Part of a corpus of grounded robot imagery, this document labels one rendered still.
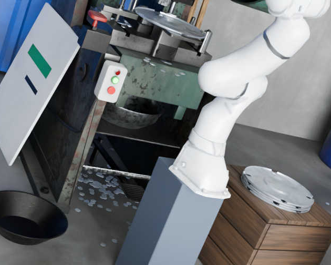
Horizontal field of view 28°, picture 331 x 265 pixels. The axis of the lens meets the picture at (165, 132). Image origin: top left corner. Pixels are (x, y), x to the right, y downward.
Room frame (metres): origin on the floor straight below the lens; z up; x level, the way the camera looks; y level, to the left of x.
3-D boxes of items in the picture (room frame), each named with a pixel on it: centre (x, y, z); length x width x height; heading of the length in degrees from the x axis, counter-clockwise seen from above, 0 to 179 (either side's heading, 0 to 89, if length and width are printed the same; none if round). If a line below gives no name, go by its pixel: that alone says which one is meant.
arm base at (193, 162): (1.97, -0.16, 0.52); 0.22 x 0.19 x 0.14; 34
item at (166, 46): (2.49, 0.12, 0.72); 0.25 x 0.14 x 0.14; 31
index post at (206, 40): (2.62, -0.01, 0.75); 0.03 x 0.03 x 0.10; 31
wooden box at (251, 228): (2.40, -0.48, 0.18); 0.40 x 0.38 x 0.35; 37
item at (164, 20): (2.53, 0.14, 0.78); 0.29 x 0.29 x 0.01
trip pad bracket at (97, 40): (2.29, 0.36, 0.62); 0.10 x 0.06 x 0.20; 121
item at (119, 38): (2.64, 0.21, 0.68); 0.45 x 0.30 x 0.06; 121
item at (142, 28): (2.65, 0.21, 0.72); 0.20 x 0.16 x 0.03; 121
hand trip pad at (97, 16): (2.28, 0.37, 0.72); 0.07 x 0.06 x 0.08; 31
